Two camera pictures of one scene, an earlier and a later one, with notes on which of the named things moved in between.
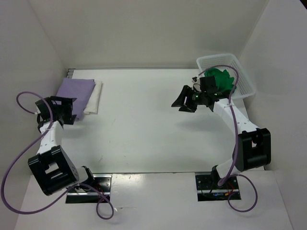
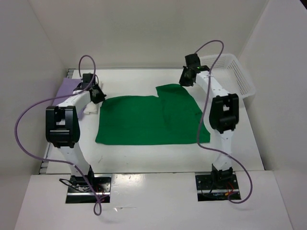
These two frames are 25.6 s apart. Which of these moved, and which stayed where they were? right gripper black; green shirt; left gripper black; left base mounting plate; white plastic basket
Moved: green shirt; left gripper black; right gripper black
Stayed: left base mounting plate; white plastic basket
